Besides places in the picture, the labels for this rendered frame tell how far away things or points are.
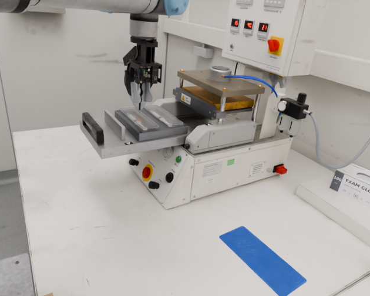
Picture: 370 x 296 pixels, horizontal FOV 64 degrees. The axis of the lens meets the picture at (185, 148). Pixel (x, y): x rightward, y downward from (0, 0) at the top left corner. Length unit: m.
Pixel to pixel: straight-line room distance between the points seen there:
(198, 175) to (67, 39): 1.62
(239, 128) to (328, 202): 0.38
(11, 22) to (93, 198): 1.51
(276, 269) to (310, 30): 0.72
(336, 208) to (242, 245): 0.35
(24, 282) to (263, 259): 0.58
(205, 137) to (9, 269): 0.60
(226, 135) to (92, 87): 1.62
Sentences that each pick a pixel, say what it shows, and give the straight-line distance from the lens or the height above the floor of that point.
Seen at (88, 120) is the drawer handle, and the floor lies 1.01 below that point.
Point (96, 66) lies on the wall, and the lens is 2.39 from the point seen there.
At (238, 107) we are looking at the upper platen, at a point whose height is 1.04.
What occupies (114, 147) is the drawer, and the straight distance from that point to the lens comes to 0.83.
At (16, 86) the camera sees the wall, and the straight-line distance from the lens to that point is 2.35.
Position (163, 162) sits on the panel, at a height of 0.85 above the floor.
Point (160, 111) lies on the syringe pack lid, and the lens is 1.01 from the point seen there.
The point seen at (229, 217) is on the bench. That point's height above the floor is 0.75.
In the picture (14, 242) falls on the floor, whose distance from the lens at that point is 2.06.
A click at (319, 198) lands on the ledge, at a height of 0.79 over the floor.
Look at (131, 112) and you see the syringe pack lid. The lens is 0.98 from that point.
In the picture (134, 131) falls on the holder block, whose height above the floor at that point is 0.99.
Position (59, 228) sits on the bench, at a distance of 0.92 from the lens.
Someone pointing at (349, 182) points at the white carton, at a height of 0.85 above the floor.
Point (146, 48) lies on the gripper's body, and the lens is 0.82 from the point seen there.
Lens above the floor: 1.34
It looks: 26 degrees down
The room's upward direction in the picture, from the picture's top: 6 degrees clockwise
